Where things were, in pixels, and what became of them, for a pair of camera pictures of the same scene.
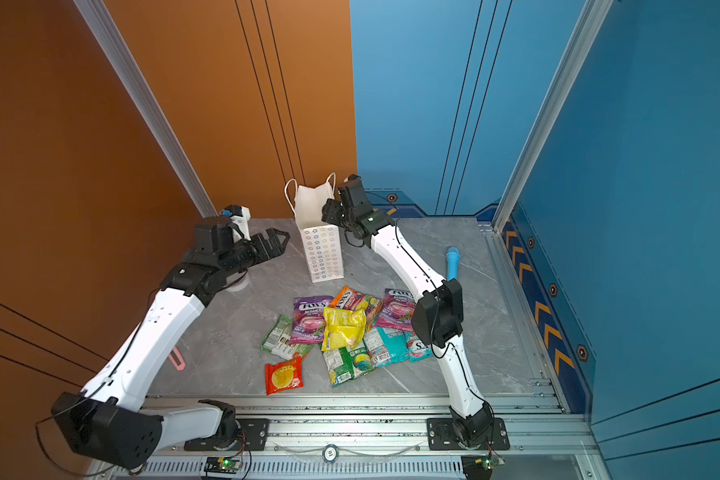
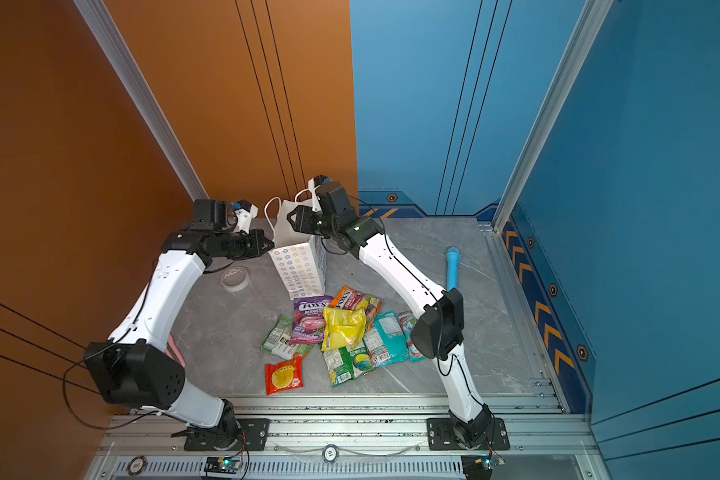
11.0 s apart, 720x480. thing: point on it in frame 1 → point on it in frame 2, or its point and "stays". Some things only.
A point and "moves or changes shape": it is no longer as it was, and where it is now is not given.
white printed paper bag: x=322 y=239 moves or changes shape
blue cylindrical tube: x=452 y=263 stays
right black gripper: x=330 y=214 → x=305 y=218
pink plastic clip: x=177 y=359 stays
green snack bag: x=347 y=363 stays
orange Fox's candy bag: x=351 y=300 stays
